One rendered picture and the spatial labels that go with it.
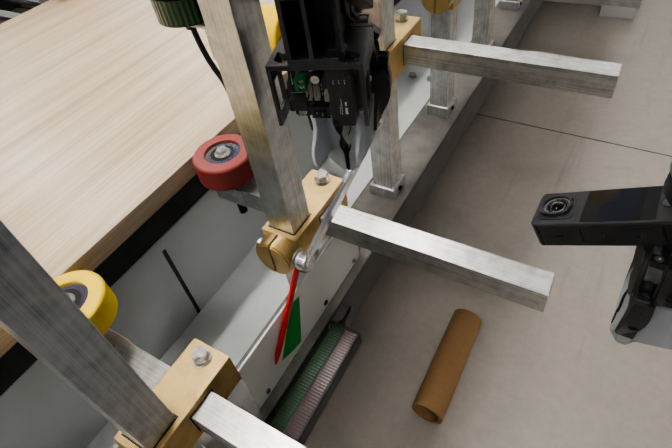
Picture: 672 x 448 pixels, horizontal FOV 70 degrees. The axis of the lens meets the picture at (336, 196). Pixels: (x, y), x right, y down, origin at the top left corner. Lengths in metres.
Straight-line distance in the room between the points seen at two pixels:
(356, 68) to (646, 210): 0.24
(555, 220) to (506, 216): 1.34
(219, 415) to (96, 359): 0.16
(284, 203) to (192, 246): 0.28
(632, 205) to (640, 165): 1.66
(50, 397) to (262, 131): 0.44
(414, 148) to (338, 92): 0.58
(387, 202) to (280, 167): 0.35
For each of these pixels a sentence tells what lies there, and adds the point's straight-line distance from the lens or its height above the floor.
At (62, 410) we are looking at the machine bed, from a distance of 0.75.
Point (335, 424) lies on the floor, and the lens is 1.38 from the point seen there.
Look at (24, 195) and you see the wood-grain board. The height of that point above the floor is 0.90.
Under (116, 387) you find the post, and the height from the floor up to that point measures 0.94.
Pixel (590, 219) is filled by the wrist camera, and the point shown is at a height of 0.98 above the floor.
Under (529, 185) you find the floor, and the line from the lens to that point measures 1.90.
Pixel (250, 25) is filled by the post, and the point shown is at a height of 1.12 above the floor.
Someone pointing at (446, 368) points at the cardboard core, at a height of 0.08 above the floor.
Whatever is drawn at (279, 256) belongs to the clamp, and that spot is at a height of 0.86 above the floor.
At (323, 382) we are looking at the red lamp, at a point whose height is 0.70.
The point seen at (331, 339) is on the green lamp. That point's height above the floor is 0.70.
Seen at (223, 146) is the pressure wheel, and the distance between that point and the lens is 0.65.
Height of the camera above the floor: 1.28
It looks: 44 degrees down
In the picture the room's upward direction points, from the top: 10 degrees counter-clockwise
